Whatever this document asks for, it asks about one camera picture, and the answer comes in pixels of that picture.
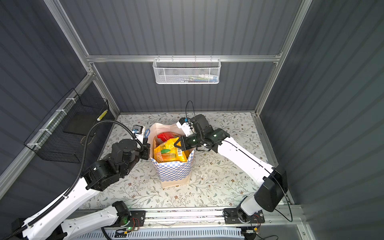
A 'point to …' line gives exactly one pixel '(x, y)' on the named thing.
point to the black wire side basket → (63, 134)
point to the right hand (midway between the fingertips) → (176, 146)
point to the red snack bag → (166, 136)
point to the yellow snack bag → (167, 151)
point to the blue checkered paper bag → (165, 170)
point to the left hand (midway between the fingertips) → (146, 139)
